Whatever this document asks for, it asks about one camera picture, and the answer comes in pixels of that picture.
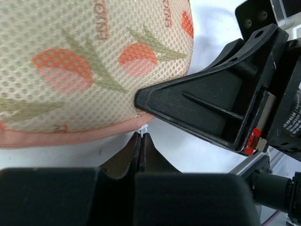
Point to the peach mesh laundry bag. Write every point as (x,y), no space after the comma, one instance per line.
(70,69)

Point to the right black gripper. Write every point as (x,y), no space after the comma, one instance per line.
(223,103)

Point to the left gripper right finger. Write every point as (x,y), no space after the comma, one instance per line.
(166,197)

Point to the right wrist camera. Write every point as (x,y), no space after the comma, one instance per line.
(253,15)

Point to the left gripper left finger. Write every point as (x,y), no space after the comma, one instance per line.
(102,196)

